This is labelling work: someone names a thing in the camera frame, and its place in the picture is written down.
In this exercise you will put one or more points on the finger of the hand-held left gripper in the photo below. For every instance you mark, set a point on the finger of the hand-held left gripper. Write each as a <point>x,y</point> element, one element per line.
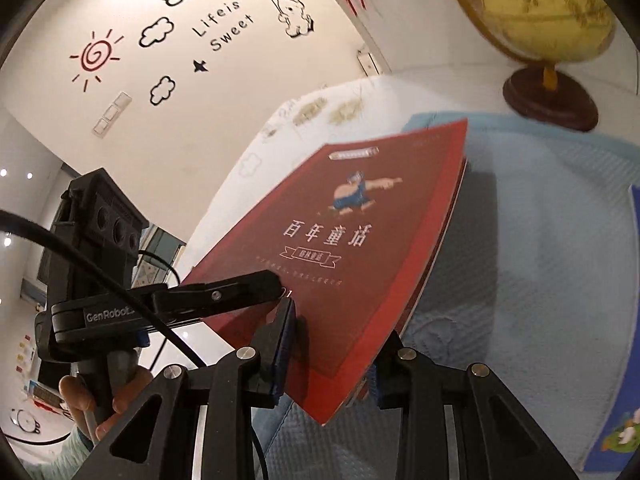
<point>225,294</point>

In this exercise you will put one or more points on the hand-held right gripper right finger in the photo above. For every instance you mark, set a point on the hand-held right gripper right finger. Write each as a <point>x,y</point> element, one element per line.
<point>382,390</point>

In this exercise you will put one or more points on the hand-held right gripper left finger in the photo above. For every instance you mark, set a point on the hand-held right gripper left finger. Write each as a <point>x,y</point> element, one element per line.
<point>286,345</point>

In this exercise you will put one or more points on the red book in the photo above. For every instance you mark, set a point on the red book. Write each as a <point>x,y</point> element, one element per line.
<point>350,240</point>

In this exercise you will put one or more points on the blue sheep book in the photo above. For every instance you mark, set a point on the blue sheep book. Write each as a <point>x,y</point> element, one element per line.
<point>617,435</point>

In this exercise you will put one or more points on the person's left forearm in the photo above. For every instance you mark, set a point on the person's left forearm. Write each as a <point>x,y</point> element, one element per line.
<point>55,455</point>

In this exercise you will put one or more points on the person's left hand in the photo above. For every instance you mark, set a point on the person's left hand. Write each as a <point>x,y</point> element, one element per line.
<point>131,385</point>

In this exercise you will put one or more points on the light blue quilted mat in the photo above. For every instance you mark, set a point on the light blue quilted mat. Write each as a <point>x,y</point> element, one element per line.
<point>525,260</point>

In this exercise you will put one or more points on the yellow desk globe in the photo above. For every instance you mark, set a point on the yellow desk globe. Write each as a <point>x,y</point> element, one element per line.
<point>540,5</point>

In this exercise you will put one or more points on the white wall switch panel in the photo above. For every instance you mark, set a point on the white wall switch panel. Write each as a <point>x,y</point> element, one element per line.
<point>112,112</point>

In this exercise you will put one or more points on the set of wall decals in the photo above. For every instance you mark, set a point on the set of wall decals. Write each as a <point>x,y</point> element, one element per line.
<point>200,66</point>

